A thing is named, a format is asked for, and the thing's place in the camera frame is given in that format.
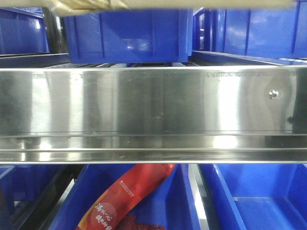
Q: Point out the brown cardboard carton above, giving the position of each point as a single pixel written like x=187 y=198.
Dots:
x=75 y=7

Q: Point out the blue plastic bin centre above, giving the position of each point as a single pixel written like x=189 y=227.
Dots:
x=133 y=36

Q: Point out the blue plastic bin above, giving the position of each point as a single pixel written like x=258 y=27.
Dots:
x=133 y=36
x=22 y=32

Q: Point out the red snack bag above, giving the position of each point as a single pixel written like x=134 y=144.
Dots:
x=123 y=195

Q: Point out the blue lower bin centre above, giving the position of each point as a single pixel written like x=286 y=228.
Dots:
x=170 y=205

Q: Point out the blue lower bin right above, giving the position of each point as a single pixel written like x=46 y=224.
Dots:
x=258 y=196

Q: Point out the blue lower bin left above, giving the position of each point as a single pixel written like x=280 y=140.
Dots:
x=28 y=193

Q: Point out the blue stacked bins right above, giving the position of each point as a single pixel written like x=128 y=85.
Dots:
x=264 y=33

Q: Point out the blue plastic bin left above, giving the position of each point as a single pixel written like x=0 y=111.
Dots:
x=22 y=32

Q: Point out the steel shelf front rail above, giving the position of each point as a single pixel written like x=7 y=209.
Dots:
x=149 y=115

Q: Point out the shelf rail screw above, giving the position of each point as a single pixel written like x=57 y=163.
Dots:
x=273 y=94

